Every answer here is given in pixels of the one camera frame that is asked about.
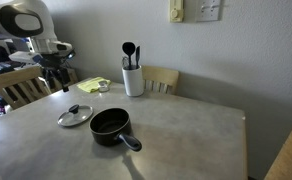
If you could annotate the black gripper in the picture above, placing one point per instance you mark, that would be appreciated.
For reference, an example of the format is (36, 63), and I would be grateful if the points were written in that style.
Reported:
(54, 61)

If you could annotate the glass pot lid black knob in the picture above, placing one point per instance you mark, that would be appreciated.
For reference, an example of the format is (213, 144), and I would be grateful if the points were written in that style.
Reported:
(81, 116)

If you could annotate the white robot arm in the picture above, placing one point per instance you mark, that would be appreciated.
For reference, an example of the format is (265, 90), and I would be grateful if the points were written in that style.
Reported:
(22, 20)

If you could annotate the green microfiber cloth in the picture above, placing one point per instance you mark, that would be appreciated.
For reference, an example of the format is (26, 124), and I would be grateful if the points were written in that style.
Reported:
(89, 85)

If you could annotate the wooden chair with slatted back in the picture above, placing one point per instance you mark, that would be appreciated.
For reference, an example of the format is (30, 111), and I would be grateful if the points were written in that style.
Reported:
(16, 85)

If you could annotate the small round steel container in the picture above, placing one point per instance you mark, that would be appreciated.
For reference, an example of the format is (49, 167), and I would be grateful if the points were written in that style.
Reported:
(103, 87)

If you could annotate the white utensil holder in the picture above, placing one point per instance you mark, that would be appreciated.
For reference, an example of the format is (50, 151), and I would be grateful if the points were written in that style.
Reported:
(132, 83)

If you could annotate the black cooking spoon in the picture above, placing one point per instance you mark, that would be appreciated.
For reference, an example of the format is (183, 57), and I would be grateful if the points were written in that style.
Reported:
(128, 48)

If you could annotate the black spatula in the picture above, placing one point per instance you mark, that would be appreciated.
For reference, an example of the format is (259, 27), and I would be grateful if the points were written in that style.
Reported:
(137, 55)

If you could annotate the light wooden chair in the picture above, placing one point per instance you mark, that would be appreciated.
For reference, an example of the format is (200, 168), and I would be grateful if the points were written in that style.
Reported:
(161, 76)

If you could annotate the wooden furniture edge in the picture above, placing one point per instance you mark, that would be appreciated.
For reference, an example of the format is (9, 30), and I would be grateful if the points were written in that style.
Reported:
(289, 153)

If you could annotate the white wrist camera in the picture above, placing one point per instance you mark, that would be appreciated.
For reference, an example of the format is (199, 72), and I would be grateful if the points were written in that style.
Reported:
(24, 57)

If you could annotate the cream wall thermostat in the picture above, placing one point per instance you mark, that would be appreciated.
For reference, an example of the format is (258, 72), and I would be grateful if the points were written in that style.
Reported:
(176, 11)

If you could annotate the white light switch plate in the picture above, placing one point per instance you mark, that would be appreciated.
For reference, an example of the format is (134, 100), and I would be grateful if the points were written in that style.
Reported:
(208, 10)

